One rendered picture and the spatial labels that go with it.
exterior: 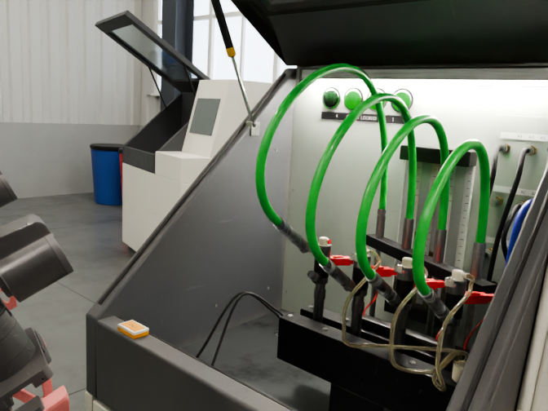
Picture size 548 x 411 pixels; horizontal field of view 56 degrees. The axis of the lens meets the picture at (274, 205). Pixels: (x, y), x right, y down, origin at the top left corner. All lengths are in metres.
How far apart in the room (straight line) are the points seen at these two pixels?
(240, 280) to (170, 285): 0.21
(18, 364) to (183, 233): 0.58
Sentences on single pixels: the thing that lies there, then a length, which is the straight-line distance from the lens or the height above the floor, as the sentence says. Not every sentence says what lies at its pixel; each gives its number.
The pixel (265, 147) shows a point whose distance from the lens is 0.75.
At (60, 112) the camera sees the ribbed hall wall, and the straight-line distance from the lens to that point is 7.78.
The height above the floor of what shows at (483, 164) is 1.28.
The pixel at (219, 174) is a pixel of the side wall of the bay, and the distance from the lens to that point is 1.12.
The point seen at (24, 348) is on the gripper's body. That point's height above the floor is 1.10.
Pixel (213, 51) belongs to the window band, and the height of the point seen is 2.06.
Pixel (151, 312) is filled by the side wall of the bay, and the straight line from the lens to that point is 1.09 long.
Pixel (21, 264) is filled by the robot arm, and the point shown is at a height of 1.19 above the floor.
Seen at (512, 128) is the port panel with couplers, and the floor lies 1.34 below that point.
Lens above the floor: 1.34
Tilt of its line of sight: 10 degrees down
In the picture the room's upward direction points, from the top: 3 degrees clockwise
